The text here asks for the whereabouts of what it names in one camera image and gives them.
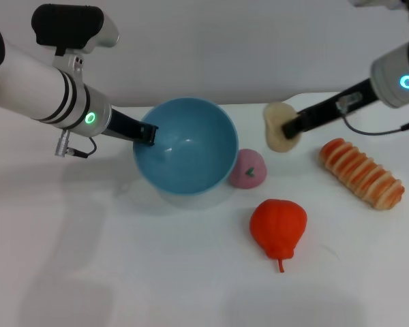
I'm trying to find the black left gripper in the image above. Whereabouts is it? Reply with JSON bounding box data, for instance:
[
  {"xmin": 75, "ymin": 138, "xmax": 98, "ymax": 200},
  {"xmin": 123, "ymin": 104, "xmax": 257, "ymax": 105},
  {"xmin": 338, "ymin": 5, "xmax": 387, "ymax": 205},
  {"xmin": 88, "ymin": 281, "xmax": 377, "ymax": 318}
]
[{"xmin": 101, "ymin": 107, "xmax": 160, "ymax": 147}]

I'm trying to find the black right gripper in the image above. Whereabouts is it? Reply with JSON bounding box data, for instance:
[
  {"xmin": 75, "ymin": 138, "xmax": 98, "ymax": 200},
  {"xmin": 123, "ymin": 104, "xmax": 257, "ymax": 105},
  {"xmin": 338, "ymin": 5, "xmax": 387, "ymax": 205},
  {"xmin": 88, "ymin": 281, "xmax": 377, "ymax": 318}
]
[{"xmin": 281, "ymin": 77, "xmax": 383, "ymax": 140}]

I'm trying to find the beige egg yolk pastry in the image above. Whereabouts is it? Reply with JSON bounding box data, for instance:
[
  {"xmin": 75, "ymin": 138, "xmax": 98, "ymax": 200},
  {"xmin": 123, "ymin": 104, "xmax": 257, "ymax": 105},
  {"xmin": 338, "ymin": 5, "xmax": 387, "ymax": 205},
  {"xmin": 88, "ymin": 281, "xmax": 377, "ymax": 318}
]
[{"xmin": 262, "ymin": 102, "xmax": 301, "ymax": 153}]

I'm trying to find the blue plastic bowl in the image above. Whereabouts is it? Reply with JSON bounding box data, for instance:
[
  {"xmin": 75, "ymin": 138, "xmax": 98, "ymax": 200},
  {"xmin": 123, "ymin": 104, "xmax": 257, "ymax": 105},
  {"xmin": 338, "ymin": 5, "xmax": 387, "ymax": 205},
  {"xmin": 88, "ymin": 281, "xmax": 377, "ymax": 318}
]
[{"xmin": 132, "ymin": 97, "xmax": 239, "ymax": 196}]

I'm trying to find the pink peach bun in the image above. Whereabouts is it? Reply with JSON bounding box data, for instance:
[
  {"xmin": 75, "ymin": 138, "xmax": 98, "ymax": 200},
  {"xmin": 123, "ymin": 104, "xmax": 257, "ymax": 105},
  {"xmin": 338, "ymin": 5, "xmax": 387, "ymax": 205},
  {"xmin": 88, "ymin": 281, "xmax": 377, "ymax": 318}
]
[{"xmin": 228, "ymin": 148, "xmax": 269, "ymax": 189}]

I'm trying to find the orange striped long bread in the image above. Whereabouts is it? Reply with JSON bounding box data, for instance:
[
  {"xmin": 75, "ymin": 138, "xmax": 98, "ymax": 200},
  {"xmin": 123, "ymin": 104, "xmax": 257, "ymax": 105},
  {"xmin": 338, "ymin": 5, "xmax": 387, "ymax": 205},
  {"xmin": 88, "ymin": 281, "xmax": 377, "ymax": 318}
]
[{"xmin": 318, "ymin": 138, "xmax": 405, "ymax": 211}]

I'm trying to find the red toy pear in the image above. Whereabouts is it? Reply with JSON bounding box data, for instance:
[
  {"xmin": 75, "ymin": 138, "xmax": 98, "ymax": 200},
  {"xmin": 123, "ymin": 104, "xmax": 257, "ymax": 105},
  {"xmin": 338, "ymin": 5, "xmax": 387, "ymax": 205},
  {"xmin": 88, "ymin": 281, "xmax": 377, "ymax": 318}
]
[{"xmin": 249, "ymin": 199, "xmax": 308, "ymax": 274}]

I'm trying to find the left arm cable silver plug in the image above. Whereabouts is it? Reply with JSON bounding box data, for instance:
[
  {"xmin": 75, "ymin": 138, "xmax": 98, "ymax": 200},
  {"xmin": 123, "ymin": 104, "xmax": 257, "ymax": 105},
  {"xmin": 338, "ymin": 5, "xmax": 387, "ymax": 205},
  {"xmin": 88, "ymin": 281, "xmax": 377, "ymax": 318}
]
[{"xmin": 55, "ymin": 129, "xmax": 97, "ymax": 159}]

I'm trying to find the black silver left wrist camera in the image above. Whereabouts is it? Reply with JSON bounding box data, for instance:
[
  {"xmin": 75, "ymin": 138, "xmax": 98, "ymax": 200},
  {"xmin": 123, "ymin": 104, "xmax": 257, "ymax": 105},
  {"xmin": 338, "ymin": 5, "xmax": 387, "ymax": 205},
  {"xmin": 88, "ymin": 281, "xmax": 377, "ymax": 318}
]
[{"xmin": 30, "ymin": 3, "xmax": 121, "ymax": 55}]

